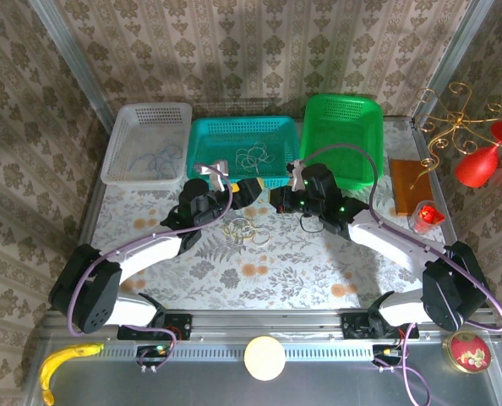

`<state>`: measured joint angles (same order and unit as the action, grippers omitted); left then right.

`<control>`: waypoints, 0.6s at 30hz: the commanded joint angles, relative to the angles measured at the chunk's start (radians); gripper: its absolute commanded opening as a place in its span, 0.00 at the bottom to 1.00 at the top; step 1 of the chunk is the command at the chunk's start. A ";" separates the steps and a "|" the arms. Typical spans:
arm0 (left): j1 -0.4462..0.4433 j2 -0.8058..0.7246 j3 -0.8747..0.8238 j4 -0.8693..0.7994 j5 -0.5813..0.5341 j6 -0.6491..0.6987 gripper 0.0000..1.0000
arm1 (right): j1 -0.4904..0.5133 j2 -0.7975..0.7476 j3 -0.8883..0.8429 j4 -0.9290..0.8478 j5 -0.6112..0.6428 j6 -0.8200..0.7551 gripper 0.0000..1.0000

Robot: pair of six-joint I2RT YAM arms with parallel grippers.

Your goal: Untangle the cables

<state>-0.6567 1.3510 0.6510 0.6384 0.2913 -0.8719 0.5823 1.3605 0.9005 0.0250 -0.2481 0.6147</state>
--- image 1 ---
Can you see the red round tin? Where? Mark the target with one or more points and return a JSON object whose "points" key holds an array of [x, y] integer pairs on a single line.
{"points": [[466, 353]]}

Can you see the grey slotted strip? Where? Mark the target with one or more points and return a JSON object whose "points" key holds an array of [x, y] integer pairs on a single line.
{"points": [[318, 352]]}

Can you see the brown wooden board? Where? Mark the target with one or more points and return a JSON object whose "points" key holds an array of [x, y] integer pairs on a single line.
{"points": [[411, 186]]}

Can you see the yellow banana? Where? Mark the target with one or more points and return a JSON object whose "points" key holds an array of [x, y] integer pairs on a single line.
{"points": [[52, 368]]}

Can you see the teal plastic basket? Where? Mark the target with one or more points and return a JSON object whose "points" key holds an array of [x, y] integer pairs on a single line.
{"points": [[242, 131]]}

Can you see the red goblet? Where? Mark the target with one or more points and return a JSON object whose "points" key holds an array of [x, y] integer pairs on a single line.
{"points": [[475, 167]]}

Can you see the red wrapper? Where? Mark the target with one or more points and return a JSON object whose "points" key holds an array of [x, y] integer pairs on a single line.
{"points": [[428, 213]]}

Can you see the green plastic basket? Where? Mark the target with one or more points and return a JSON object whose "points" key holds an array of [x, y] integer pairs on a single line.
{"points": [[344, 122]]}

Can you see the metal frame post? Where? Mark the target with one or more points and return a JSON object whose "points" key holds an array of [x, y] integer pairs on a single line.
{"points": [[72, 63], [449, 63]]}

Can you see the aluminium mounting rail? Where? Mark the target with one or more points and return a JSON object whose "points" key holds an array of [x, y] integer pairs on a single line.
{"points": [[268, 323]]}

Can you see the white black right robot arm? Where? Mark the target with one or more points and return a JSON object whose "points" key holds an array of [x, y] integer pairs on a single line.
{"points": [[390, 241]]}

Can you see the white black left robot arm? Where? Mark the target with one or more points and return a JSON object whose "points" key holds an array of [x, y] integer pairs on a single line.
{"points": [[149, 249]]}

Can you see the black controller board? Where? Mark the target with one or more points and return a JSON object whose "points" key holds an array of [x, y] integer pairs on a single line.
{"points": [[386, 352], [151, 351]]}

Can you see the pale yellow ball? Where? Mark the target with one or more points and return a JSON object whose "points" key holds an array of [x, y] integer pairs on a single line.
{"points": [[264, 357]]}

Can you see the white plastic basket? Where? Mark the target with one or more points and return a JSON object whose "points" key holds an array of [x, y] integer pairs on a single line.
{"points": [[149, 127]]}

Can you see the clear plastic cup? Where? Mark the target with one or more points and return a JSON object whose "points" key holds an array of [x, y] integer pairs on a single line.
{"points": [[413, 220]]}

